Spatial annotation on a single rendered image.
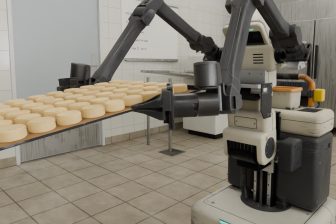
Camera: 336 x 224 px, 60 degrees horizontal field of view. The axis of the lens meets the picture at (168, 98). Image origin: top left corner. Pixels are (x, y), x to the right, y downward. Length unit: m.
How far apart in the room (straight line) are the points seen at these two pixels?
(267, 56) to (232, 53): 0.62
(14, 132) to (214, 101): 0.41
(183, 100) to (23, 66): 2.92
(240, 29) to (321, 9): 4.20
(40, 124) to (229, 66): 0.47
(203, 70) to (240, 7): 0.30
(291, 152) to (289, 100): 0.32
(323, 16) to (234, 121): 3.65
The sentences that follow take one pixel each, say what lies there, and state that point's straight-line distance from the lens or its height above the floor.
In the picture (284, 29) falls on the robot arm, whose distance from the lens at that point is 1.22.
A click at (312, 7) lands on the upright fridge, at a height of 1.92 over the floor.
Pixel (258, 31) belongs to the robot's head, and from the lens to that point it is 1.39.
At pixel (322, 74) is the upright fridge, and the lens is 4.89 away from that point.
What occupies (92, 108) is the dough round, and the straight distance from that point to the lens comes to 0.65.
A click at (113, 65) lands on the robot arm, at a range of 1.20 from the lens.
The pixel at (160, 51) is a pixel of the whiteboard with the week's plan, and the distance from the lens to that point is 4.50.
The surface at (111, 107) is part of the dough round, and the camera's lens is 0.67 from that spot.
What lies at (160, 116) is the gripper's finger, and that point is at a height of 0.94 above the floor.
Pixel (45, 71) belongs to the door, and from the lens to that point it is 3.55.
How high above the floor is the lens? 1.06
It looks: 6 degrees down
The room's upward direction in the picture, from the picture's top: straight up
